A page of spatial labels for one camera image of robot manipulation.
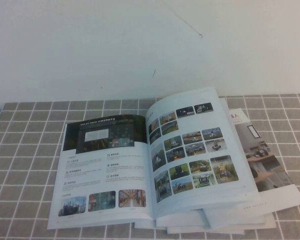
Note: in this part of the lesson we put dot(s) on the booklet with room photo cover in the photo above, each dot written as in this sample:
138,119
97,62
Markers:
277,175

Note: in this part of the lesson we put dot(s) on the plain white booklet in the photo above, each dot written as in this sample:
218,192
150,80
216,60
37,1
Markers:
202,230
235,218

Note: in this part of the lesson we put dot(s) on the grey white checked tablecloth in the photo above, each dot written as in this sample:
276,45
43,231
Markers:
15,212

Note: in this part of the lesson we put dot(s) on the white catalogue book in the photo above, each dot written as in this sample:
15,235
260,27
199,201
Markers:
102,175

